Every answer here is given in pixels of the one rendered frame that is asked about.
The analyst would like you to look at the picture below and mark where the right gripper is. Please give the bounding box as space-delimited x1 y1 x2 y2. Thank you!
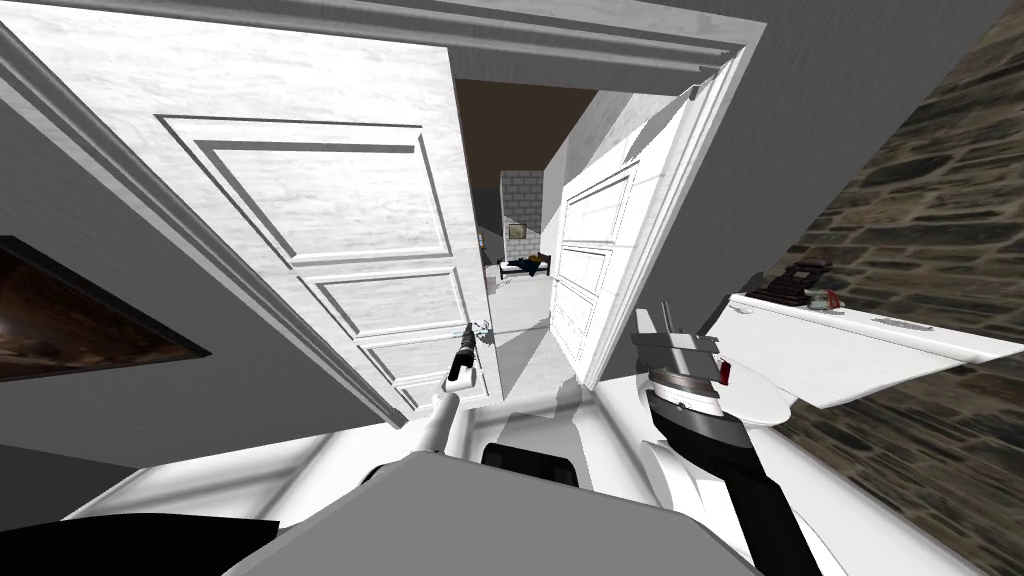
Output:
630 301 721 379

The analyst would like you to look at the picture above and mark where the white panelled door leaf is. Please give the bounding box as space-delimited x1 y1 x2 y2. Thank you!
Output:
0 3 505 419
547 59 751 392

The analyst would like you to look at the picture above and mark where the bed with dark bedding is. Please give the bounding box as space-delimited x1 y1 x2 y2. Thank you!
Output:
497 251 553 281

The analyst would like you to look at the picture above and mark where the white cabinet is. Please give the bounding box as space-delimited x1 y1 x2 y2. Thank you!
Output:
702 251 1024 411

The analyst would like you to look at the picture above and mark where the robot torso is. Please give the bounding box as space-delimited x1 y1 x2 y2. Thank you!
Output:
222 439 763 576

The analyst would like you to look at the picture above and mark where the dark framed wall picture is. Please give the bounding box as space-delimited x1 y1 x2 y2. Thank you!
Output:
0 235 212 383

